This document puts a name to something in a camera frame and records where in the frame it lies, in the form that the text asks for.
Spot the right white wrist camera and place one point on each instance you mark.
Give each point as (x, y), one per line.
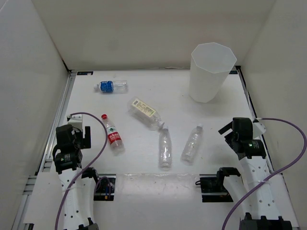
(258, 128)

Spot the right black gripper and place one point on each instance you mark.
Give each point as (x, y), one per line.
(225, 128)

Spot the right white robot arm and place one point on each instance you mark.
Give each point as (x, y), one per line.
(254, 195)

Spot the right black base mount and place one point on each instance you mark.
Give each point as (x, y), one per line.
(211, 190)

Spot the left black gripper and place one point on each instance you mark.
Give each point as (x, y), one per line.
(85, 143)

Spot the large green label bottle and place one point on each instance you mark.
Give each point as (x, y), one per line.
(145, 114)

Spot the right aluminium frame rail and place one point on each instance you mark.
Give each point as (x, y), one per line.
(280, 191)

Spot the red label plastic bottle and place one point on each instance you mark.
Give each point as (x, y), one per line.
(113, 136)

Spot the aluminium frame rail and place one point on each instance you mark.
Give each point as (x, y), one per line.
(280, 191)
(46, 157)

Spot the blue label plastic bottle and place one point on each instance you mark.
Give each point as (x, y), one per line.
(109, 87)

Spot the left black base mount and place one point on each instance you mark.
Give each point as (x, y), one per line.
(106, 189)

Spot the left aluminium frame rail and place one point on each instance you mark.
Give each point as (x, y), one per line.
(46, 157)

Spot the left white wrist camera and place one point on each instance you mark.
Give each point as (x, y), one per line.
(76, 121)

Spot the clear bottle white cap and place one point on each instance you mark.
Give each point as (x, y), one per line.
(192, 145)

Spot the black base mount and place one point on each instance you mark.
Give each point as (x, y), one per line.
(106, 189)
(211, 190)

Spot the white plastic bin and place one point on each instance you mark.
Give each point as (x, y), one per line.
(210, 64)

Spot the clear bottle without label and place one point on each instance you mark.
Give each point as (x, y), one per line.
(165, 149)

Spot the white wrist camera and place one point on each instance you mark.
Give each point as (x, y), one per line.
(76, 121)
(258, 128)

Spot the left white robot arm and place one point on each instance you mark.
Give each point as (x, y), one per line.
(77, 205)

